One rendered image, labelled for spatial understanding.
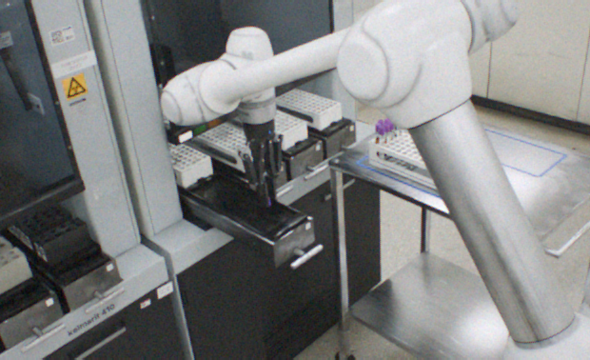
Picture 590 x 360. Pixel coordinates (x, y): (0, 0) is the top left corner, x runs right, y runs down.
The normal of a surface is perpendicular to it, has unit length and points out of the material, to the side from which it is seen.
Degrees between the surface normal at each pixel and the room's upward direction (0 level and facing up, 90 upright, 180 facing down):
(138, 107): 90
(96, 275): 90
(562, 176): 0
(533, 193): 0
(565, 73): 90
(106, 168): 90
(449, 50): 62
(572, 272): 0
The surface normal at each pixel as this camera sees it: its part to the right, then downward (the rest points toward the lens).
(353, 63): -0.73, 0.33
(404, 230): -0.08, -0.85
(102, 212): 0.71, 0.32
